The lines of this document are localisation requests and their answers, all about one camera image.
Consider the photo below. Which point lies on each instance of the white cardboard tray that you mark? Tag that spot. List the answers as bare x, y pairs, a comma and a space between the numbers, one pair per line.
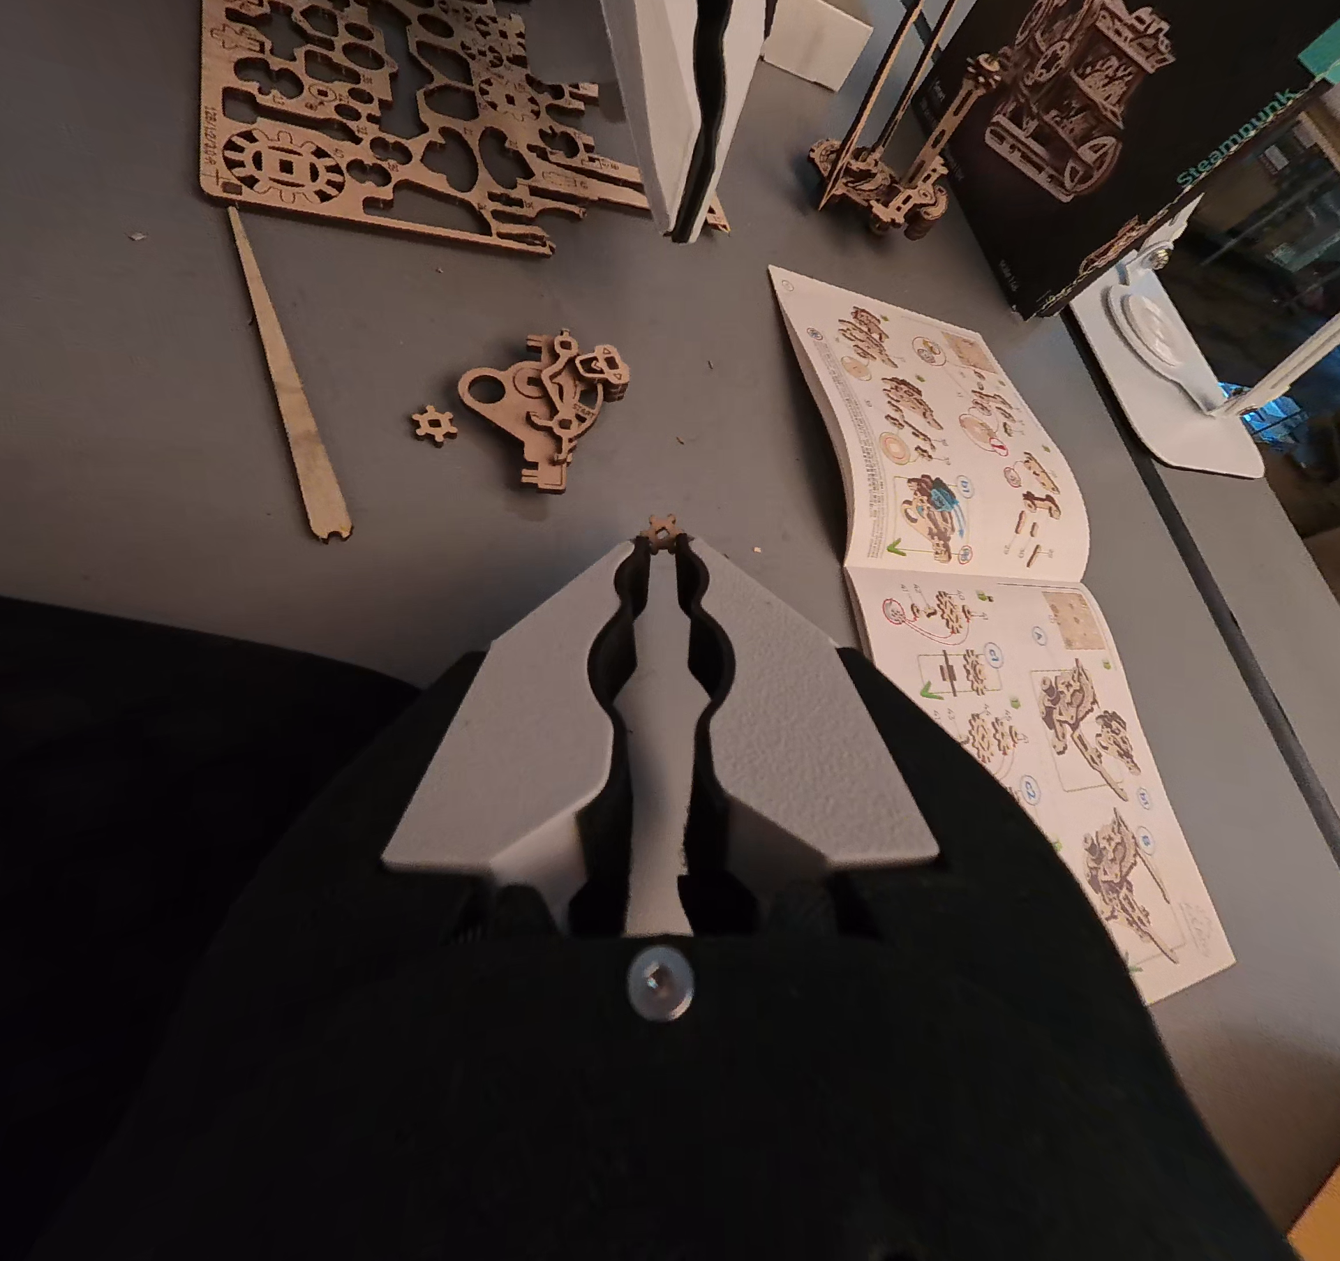
818, 37

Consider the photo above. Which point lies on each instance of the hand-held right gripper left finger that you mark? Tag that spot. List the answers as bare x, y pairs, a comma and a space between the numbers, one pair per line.
492, 759

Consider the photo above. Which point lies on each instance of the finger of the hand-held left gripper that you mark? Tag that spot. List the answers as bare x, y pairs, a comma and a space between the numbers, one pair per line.
746, 5
649, 47

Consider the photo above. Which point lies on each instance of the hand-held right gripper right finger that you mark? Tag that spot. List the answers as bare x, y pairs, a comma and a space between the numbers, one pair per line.
828, 759

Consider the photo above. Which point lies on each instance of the white round device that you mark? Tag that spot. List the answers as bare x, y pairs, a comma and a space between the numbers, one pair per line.
1174, 393

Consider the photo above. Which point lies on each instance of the black quilted pad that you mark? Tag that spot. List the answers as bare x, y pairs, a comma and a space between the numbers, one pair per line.
158, 864

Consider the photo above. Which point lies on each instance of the laser-cut wooden sheet with gear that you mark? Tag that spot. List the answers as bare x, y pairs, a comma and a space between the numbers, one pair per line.
226, 79

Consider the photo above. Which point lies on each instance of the loose wooden cog piece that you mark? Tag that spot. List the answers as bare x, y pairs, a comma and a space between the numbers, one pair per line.
435, 426

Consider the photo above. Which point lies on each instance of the partly built wooden model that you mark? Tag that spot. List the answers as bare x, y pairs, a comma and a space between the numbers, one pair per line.
890, 188

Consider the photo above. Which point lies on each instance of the open instruction booklet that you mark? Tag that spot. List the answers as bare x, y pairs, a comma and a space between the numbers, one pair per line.
995, 550

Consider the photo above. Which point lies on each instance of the tiny wooden gear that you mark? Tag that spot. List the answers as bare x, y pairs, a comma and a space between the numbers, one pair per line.
665, 534

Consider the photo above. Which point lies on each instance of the thin wooden stick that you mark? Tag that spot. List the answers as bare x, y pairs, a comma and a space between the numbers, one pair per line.
299, 423

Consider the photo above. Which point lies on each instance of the small wooden gear assembly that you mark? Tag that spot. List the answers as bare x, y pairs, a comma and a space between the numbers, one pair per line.
524, 413

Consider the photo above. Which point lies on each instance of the black model kit box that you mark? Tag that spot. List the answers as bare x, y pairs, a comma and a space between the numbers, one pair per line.
1100, 79

